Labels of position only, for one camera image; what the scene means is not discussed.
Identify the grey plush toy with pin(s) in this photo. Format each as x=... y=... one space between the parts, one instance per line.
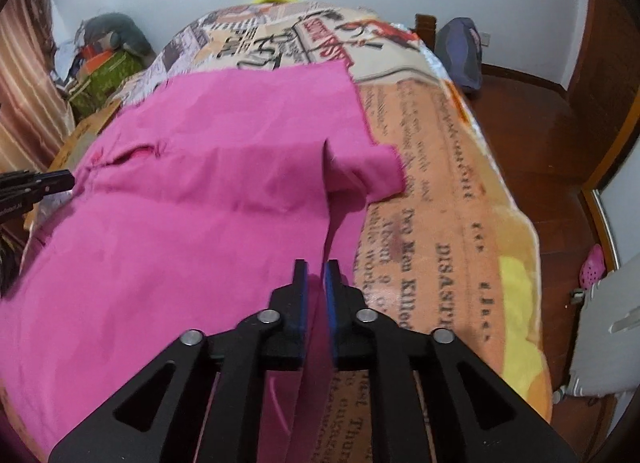
x=114 y=30

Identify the brown wooden door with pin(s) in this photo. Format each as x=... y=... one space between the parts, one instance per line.
x=604 y=90

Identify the pink clog shoe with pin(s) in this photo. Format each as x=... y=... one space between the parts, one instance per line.
x=593 y=268

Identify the newspaper print blanket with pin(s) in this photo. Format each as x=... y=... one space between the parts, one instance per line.
x=451 y=249

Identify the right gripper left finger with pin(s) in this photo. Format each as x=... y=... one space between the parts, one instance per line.
x=200 y=399

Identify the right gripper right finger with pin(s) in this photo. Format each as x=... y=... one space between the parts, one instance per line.
x=432 y=398

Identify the purple grey backpack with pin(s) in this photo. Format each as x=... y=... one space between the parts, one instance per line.
x=458 y=47

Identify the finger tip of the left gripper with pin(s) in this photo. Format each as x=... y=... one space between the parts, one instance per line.
x=22 y=190

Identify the striped brown curtain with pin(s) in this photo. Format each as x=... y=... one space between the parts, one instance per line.
x=35 y=119

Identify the yellow cardboard box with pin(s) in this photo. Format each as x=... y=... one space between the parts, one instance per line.
x=85 y=133

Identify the pink pants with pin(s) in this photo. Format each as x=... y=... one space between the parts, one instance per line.
x=188 y=210

